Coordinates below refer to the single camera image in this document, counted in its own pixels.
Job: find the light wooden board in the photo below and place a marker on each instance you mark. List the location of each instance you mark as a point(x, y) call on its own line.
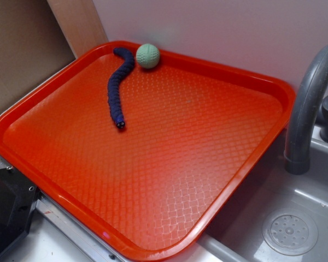
point(80, 24)

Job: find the round grey sink drain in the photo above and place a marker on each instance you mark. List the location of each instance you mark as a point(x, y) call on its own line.
point(290, 232)

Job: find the green dimpled rubber ball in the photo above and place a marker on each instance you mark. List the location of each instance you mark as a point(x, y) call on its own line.
point(148, 56)

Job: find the brown cardboard sheet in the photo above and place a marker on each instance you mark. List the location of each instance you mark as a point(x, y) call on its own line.
point(32, 48)

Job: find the grey plastic toy sink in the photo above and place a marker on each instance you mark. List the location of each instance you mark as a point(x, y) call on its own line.
point(235, 234)

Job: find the dark blue toy snake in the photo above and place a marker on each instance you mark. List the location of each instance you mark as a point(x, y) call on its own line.
point(113, 86)

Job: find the aluminium rail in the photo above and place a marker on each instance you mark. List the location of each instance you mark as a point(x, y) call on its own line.
point(56, 236)

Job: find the red plastic serving tray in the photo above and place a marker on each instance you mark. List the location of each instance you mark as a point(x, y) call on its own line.
point(194, 130)

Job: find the grey curved faucet spout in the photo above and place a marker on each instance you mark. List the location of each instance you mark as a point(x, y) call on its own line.
point(306, 110)

